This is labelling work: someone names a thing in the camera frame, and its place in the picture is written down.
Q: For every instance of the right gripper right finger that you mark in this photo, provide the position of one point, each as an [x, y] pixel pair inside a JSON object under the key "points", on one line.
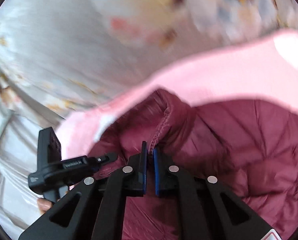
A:
{"points": [[206, 208]]}

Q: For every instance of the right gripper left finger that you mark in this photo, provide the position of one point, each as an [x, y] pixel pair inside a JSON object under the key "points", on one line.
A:
{"points": [[93, 209]]}

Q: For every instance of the maroon puffer jacket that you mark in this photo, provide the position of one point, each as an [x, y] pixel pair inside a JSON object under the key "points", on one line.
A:
{"points": [[249, 145]]}

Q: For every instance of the person's left hand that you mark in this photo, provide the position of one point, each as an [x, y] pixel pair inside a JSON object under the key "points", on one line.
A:
{"points": [[44, 205]]}

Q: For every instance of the silver satin curtain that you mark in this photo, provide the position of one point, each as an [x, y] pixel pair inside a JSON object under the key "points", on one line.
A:
{"points": [[21, 119]]}

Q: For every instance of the grey floral bed sheet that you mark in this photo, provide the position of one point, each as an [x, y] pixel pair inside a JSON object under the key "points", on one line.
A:
{"points": [[71, 55]]}

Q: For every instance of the pink bow print blanket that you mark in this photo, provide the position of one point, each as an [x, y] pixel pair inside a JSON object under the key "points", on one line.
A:
{"points": [[264, 69]]}

